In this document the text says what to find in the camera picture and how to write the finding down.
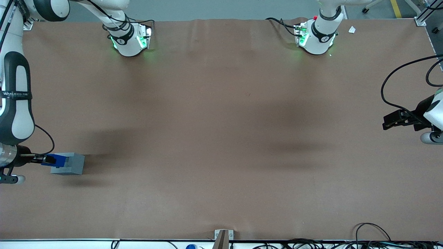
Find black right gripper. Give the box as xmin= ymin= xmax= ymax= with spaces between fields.
xmin=15 ymin=145 xmax=58 ymax=167

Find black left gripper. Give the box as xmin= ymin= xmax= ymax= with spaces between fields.
xmin=382 ymin=94 xmax=435 ymax=132

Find blue plastic insert part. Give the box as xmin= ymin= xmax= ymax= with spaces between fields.
xmin=41 ymin=154 xmax=67 ymax=169

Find gray square base block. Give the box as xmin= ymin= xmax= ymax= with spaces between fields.
xmin=51 ymin=153 xmax=85 ymax=176

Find brown table cover sheet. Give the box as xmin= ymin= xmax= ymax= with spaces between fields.
xmin=0 ymin=17 xmax=443 ymax=241

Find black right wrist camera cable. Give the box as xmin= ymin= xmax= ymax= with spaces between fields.
xmin=0 ymin=0 xmax=55 ymax=158

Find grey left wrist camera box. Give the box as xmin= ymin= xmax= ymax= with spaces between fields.
xmin=420 ymin=131 xmax=443 ymax=145

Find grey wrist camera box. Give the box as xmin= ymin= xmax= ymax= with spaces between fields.
xmin=420 ymin=131 xmax=443 ymax=145
xmin=0 ymin=174 xmax=26 ymax=185

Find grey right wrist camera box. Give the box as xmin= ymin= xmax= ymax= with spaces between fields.
xmin=0 ymin=174 xmax=26 ymax=185

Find long black left wrist cable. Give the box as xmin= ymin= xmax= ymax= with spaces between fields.
xmin=380 ymin=54 xmax=443 ymax=121

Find short black left wrist cable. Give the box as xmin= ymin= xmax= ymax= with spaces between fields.
xmin=425 ymin=58 xmax=443 ymax=87

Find black looped cable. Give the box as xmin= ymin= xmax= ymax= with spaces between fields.
xmin=354 ymin=222 xmax=392 ymax=242

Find tangled black cable bundle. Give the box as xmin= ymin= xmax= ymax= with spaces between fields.
xmin=254 ymin=238 xmax=443 ymax=249

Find thin black arm base cable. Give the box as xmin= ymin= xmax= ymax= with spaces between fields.
xmin=83 ymin=0 xmax=155 ymax=37
xmin=265 ymin=17 xmax=302 ymax=37

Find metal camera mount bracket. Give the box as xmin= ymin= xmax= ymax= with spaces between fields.
xmin=213 ymin=229 xmax=234 ymax=249

